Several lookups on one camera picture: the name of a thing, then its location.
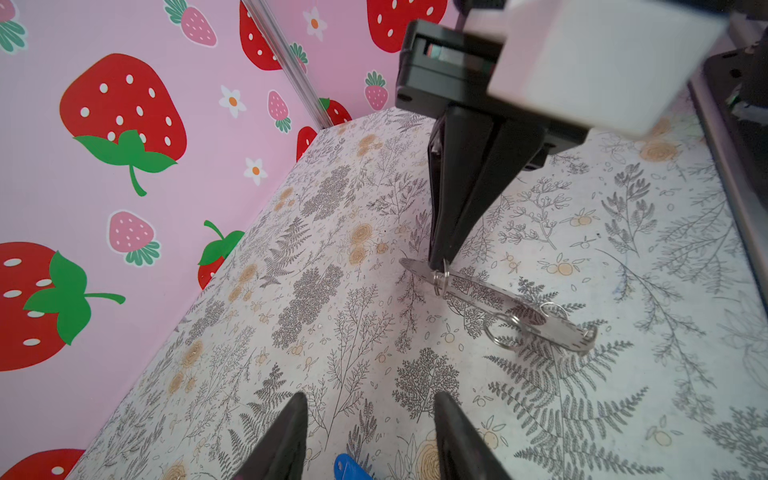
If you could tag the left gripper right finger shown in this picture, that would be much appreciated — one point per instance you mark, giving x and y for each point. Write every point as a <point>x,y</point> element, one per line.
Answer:
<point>462,453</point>

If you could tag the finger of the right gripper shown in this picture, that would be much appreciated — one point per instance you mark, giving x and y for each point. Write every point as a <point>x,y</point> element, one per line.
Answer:
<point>505,149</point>
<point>454,163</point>

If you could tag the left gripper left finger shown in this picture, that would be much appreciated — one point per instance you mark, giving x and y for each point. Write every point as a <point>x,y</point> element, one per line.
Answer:
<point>281,452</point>

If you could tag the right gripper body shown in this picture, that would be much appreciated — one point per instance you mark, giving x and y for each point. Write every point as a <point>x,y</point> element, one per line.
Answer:
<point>440,67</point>

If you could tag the perforated metal ring disc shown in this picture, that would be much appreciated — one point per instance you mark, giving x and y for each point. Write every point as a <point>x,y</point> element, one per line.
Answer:
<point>545,320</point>

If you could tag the aluminium front rail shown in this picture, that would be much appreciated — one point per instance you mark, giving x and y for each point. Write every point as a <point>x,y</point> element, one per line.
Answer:
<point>749,214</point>

